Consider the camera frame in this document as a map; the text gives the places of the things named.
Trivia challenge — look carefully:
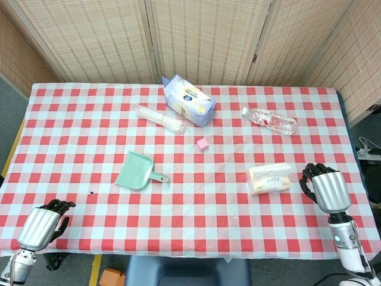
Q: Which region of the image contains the dark blue chair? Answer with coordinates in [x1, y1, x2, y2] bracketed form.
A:
[124, 255, 252, 286]

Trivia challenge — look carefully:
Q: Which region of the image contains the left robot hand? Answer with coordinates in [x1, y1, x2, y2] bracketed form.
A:
[16, 200, 77, 251]

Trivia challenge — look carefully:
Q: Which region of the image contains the red checkered tablecloth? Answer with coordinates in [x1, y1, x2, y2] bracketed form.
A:
[0, 82, 381, 260]

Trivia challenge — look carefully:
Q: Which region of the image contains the orange box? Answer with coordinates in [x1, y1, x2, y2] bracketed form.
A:
[99, 268, 126, 286]

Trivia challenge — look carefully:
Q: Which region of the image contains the tissue pack with handwritten label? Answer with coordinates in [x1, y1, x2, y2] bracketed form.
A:
[246, 162, 293, 196]

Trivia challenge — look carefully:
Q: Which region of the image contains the bundle of white straws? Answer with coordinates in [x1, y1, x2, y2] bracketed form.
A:
[134, 104, 188, 134]

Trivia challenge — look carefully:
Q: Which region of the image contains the clear plastic water bottle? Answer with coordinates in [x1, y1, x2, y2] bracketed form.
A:
[241, 107, 298, 136]

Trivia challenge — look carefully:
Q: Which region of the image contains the black stand base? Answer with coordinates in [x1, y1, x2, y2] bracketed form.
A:
[43, 251, 72, 271]

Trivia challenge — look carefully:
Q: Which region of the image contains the woven folding screen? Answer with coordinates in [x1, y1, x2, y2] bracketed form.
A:
[0, 0, 381, 128]

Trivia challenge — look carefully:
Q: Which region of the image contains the white power strip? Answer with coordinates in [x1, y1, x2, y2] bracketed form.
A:
[355, 136, 381, 160]

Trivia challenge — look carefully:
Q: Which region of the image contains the mint green dustpan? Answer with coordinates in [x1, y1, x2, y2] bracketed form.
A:
[114, 150, 170, 190]

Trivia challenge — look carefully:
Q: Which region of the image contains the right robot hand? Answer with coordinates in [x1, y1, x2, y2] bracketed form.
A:
[301, 163, 352, 215]

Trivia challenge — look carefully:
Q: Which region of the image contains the blue and white flour bag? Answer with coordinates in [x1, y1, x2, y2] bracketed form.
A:
[161, 74, 217, 128]

